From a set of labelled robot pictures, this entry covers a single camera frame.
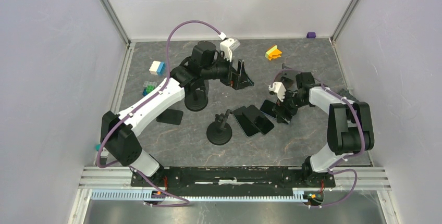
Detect black folding desk stand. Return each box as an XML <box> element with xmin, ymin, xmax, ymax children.
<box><xmin>156</xmin><ymin>109</ymin><xmax>183</xmax><ymax>126</ymax></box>

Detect yellow orange toy block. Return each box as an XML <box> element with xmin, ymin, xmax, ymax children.
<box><xmin>265</xmin><ymin>45</ymin><xmax>282</xmax><ymax>60</ymax></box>

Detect grey studded baseplate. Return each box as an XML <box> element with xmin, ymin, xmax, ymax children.
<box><xmin>338</xmin><ymin>89</ymin><xmax>358</xmax><ymax>102</ymax></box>

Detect white blue toy block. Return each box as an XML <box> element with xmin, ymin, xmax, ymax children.
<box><xmin>149</xmin><ymin>61</ymin><xmax>166</xmax><ymax>76</ymax></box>

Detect black phone stand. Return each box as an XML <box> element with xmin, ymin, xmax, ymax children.
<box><xmin>185</xmin><ymin>79</ymin><xmax>209</xmax><ymax>111</ymax></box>
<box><xmin>206</xmin><ymin>109</ymin><xmax>233</xmax><ymax>146</ymax></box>

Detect dark grey phone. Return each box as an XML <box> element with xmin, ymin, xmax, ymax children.
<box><xmin>242</xmin><ymin>105</ymin><xmax>274</xmax><ymax>135</ymax></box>

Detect purple small block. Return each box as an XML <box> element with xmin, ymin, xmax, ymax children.
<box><xmin>306</xmin><ymin>32</ymin><xmax>316</xmax><ymax>39</ymax></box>

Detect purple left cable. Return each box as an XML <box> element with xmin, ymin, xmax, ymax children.
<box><xmin>95</xmin><ymin>20</ymin><xmax>225</xmax><ymax>207</ymax></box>

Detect dark blue edged phone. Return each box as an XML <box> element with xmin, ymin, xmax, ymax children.
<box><xmin>260</xmin><ymin>99</ymin><xmax>279</xmax><ymax>119</ymax></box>

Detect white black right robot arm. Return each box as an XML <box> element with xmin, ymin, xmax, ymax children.
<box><xmin>268</xmin><ymin>72</ymin><xmax>374</xmax><ymax>186</ymax></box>

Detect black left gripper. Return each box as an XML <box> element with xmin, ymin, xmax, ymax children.
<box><xmin>202</xmin><ymin>52</ymin><xmax>254</xmax><ymax>91</ymax></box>

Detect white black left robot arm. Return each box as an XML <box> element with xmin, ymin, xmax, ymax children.
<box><xmin>101</xmin><ymin>38</ymin><xmax>254</xmax><ymax>186</ymax></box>

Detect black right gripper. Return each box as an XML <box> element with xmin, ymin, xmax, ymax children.
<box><xmin>272</xmin><ymin>87</ymin><xmax>308</xmax><ymax>125</ymax></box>

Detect black front phone stand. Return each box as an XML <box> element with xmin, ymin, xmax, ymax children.
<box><xmin>185</xmin><ymin>79</ymin><xmax>209</xmax><ymax>111</ymax></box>

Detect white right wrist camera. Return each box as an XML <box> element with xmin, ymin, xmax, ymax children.
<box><xmin>268</xmin><ymin>82</ymin><xmax>287</xmax><ymax>102</ymax></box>

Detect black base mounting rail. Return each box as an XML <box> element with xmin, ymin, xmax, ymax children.
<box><xmin>150</xmin><ymin>166</ymin><xmax>336</xmax><ymax>197</ymax></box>

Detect green blue toy bricks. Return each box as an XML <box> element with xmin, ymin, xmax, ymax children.
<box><xmin>142</xmin><ymin>81</ymin><xmax>157</xmax><ymax>96</ymax></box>

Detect black flat phone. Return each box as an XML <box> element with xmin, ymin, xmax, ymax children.
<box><xmin>233</xmin><ymin>106</ymin><xmax>259</xmax><ymax>138</ymax></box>

